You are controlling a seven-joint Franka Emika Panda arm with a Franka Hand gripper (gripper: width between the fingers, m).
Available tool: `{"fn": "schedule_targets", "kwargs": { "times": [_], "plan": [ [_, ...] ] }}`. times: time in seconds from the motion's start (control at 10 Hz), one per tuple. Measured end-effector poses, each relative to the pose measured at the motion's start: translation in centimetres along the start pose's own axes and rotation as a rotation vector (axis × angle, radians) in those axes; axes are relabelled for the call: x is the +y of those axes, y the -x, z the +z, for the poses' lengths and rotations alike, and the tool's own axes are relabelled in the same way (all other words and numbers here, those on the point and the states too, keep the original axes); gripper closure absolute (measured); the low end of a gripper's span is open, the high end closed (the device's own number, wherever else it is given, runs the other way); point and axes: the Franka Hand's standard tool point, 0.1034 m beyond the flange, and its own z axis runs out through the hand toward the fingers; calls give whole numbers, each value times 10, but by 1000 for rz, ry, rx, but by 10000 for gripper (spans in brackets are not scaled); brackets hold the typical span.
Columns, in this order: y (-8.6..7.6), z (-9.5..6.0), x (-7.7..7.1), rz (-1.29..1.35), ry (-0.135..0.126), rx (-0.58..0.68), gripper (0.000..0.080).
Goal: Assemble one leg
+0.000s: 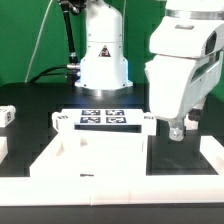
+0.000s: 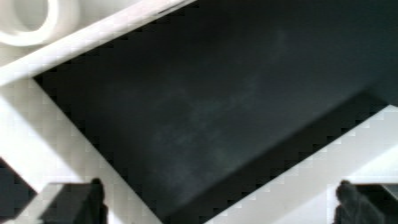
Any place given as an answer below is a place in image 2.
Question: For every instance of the white obstacle fence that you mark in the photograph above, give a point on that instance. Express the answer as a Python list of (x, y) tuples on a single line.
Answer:
[(215, 103)]

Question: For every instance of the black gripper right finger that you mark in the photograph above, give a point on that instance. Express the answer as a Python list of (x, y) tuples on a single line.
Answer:
[(368, 203)]

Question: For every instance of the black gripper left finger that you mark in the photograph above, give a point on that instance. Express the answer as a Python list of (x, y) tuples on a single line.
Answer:
[(77, 207)]

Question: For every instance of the white square table top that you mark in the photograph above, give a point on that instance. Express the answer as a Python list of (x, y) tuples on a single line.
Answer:
[(36, 21)]

